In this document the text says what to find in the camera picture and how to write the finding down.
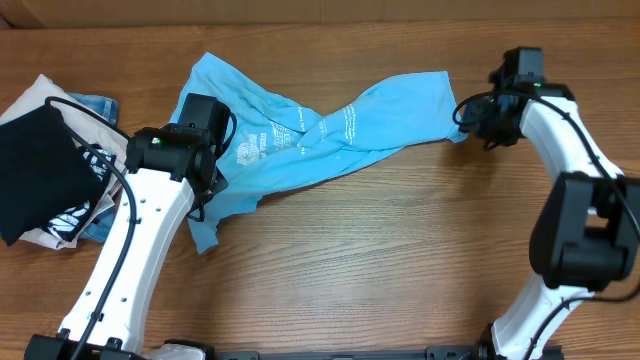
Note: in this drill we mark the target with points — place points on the black white printed garment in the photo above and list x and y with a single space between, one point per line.
75 221

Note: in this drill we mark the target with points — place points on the light blue t-shirt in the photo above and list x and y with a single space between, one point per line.
278 145

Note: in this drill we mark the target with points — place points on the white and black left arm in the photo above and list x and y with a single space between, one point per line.
170 175

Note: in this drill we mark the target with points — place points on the beige folded garment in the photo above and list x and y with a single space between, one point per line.
89 125

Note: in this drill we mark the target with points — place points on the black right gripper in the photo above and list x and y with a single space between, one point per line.
475 119

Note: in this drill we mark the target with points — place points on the blue denim folded jeans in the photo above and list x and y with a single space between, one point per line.
106 107

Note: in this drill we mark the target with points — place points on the black folded garment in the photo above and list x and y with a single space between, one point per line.
43 173

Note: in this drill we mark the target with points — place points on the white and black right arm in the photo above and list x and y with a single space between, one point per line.
587 234

